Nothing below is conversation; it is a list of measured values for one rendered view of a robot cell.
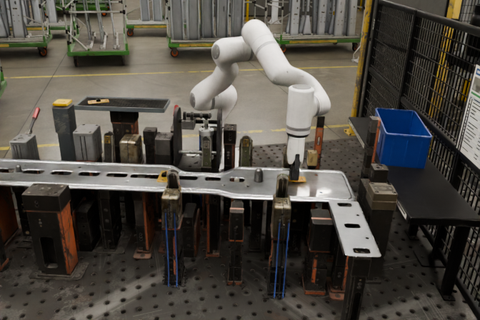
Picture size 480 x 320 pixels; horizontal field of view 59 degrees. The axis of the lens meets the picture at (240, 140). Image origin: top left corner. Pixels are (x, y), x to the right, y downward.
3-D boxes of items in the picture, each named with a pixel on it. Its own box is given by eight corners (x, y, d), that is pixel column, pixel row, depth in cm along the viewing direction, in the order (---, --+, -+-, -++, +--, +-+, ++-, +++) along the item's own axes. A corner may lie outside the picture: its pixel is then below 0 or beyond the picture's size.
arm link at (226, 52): (221, 111, 211) (191, 117, 204) (214, 91, 215) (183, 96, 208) (258, 53, 169) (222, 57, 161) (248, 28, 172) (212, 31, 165)
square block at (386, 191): (358, 283, 148) (373, 193, 134) (353, 268, 155) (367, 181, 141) (381, 284, 148) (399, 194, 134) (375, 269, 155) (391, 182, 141)
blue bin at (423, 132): (380, 165, 160) (386, 133, 155) (370, 135, 188) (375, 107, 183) (426, 169, 158) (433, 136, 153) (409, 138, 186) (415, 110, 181)
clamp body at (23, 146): (18, 222, 176) (2, 142, 162) (32, 208, 187) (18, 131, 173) (42, 223, 176) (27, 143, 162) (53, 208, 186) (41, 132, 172)
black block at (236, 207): (223, 289, 144) (224, 216, 133) (225, 268, 154) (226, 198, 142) (246, 290, 144) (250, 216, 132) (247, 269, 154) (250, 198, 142)
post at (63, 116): (63, 200, 193) (50, 108, 176) (71, 191, 200) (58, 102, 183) (81, 201, 193) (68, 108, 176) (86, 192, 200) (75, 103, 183)
